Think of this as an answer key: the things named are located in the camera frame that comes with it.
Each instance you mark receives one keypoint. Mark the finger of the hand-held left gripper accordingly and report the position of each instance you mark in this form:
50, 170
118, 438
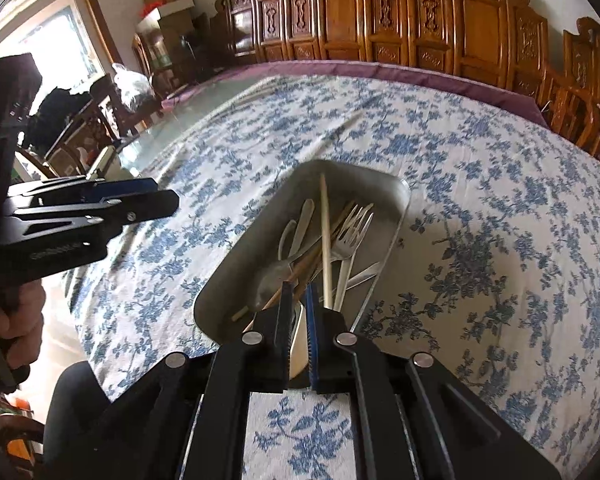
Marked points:
115, 187
145, 205

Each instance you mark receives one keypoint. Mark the metal tray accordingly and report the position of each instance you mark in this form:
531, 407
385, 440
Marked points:
300, 185

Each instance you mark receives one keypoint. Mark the white plastic bag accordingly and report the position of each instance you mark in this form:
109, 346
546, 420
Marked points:
132, 85

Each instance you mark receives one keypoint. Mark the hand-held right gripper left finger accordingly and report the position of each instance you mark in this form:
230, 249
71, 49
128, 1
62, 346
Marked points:
285, 320

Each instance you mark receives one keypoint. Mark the white cardboard box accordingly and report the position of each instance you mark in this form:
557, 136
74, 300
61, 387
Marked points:
160, 15

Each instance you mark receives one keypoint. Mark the wooden door frame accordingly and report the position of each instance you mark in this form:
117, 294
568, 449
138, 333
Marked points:
92, 10

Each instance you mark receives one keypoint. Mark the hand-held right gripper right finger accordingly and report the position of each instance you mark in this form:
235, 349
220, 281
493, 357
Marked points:
314, 330

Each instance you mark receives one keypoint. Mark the black cloth pile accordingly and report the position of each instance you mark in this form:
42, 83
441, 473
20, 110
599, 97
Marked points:
60, 110

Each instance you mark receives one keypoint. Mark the dark wooden cabinet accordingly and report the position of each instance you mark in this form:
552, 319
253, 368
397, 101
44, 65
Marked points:
175, 45

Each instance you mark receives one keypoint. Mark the wooden dining chair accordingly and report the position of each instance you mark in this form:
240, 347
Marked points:
105, 110

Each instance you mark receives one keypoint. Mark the purple bench cushion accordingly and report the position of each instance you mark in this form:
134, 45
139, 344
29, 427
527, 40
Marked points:
430, 72

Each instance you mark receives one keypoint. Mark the person's left hand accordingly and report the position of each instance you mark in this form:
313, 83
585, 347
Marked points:
15, 317

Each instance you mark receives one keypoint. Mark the white plastic fork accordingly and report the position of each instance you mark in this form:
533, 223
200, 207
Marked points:
351, 245

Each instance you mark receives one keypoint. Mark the white plastic knife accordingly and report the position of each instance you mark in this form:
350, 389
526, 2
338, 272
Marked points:
365, 272

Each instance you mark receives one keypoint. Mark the blue floral tablecloth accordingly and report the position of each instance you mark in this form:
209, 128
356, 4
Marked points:
480, 260

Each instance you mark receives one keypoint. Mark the white plastic spoon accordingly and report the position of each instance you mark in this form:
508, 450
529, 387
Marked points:
281, 247
306, 217

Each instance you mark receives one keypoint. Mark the dark brown chopstick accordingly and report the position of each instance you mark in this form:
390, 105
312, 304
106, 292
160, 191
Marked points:
305, 265
300, 280

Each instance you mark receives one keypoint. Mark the carved wooden bench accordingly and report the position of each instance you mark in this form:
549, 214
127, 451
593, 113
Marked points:
380, 10

